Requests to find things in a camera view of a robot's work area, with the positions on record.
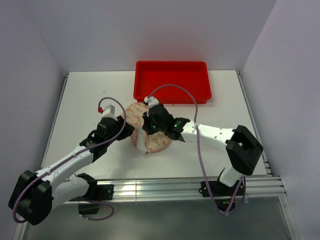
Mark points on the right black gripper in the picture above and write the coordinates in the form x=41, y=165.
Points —
x=146, y=125

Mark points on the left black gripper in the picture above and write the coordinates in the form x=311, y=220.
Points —
x=128, y=130

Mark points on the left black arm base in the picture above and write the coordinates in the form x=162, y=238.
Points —
x=96, y=200

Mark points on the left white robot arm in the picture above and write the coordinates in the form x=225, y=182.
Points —
x=37, y=193

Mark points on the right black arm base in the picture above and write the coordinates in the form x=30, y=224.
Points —
x=224, y=197

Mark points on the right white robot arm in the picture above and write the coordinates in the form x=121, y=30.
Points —
x=241, y=146

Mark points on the red plastic tray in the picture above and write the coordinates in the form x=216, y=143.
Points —
x=190, y=75

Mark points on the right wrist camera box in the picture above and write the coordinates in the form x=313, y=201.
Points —
x=150, y=102

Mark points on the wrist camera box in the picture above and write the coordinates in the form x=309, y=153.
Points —
x=150, y=102
x=107, y=112

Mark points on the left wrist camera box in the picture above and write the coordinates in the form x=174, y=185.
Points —
x=107, y=112

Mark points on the aluminium frame rail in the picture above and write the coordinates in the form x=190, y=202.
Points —
x=156, y=196

